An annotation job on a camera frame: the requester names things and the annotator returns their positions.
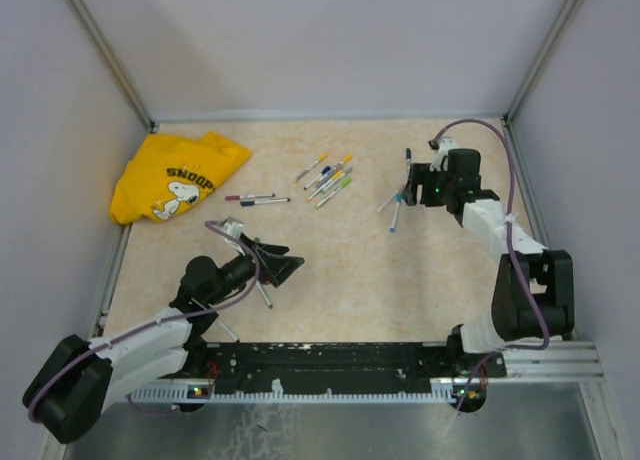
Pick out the grey capped pen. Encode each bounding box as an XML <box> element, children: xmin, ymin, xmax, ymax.
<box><xmin>321</xmin><ymin>167</ymin><xmax>353</xmax><ymax>192</ymax></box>

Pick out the peach capped pen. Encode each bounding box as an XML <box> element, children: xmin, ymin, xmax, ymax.
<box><xmin>376</xmin><ymin>191</ymin><xmax>400</xmax><ymax>213</ymax></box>

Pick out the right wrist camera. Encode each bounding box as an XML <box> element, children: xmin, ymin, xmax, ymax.
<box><xmin>428</xmin><ymin>136</ymin><xmax>458</xmax><ymax>155</ymax></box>

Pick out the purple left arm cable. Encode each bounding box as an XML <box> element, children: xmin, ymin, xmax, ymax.
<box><xmin>27</xmin><ymin>220</ymin><xmax>262</xmax><ymax>421</ymax></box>

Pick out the dark blue capped pen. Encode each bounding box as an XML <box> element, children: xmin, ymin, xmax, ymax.
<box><xmin>240</xmin><ymin>197</ymin><xmax>291</xmax><ymax>207</ymax></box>

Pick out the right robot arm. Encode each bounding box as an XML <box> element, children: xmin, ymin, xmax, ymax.
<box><xmin>401</xmin><ymin>148</ymin><xmax>575</xmax><ymax>376</ymax></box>

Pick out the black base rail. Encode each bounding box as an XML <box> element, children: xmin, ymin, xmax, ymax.
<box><xmin>165</xmin><ymin>342</ymin><xmax>483</xmax><ymax>395</ymax></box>

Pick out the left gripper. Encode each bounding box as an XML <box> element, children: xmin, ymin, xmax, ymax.
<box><xmin>207</xmin><ymin>233</ymin><xmax>304</xmax><ymax>305</ymax></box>

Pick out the yellow Snoopy t-shirt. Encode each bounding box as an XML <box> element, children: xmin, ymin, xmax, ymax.
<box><xmin>109</xmin><ymin>131</ymin><xmax>252</xmax><ymax>225</ymax></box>

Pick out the navy capped pen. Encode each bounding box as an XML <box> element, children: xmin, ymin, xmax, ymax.
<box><xmin>303</xmin><ymin>165</ymin><xmax>332</xmax><ymax>190</ymax></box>

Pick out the light green capped pen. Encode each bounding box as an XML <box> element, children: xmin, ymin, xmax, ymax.
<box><xmin>314</xmin><ymin>176</ymin><xmax>352</xmax><ymax>210</ymax></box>

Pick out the yellow capped pen middle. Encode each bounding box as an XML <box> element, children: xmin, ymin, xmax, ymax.
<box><xmin>306</xmin><ymin>169</ymin><xmax>345</xmax><ymax>202</ymax></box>

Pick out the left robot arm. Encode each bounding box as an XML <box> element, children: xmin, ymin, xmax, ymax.
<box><xmin>22</xmin><ymin>235</ymin><xmax>305</xmax><ymax>444</ymax></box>

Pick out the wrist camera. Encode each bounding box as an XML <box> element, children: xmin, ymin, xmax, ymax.
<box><xmin>222</xmin><ymin>217</ymin><xmax>244</xmax><ymax>239</ymax></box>
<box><xmin>428</xmin><ymin>136</ymin><xmax>458</xmax><ymax>155</ymax></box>

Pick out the magenta capped pen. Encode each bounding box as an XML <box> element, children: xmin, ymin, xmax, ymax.
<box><xmin>224</xmin><ymin>193</ymin><xmax>275</xmax><ymax>201</ymax></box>

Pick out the black capped pen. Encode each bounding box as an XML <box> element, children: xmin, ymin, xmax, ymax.
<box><xmin>217</xmin><ymin>320</ymin><xmax>240</xmax><ymax>343</ymax></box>

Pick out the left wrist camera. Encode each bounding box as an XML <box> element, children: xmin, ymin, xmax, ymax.
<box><xmin>222</xmin><ymin>217</ymin><xmax>244</xmax><ymax>239</ymax></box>

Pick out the aluminium frame rail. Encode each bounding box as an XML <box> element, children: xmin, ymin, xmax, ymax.
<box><xmin>99</xmin><ymin>342</ymin><xmax>606</xmax><ymax>381</ymax></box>

